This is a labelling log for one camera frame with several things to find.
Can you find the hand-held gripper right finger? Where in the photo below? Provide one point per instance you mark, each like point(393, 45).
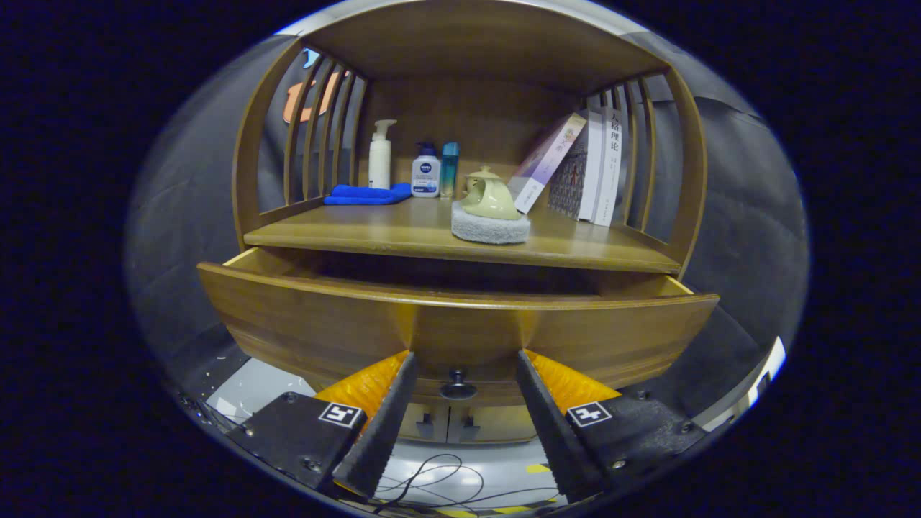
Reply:
point(554, 432)

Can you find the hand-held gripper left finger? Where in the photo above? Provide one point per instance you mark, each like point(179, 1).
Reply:
point(378, 432)

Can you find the wooden drawer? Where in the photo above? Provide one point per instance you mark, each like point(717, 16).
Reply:
point(324, 324)

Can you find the wooden cabinet door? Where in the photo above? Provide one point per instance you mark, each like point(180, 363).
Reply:
point(496, 426)

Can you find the wooden countertop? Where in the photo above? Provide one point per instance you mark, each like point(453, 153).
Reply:
point(374, 230)

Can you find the wooden cabinet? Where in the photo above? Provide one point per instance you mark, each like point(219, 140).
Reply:
point(475, 43)

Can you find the blue folded cloth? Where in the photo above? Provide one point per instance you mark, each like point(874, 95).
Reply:
point(360, 194)

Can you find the patterned cover book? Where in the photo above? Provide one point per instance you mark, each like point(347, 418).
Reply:
point(568, 180)

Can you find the white lotion bottle blue cap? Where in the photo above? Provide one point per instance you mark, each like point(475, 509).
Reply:
point(425, 176)

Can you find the purple leaning book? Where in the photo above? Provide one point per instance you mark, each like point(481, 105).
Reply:
point(540, 169)

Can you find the white book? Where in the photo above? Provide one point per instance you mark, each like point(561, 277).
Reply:
point(608, 173)

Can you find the white pump bottle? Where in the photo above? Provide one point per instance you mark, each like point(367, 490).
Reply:
point(379, 165)

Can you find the slim blue glass bottle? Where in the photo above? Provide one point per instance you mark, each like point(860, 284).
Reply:
point(449, 173)

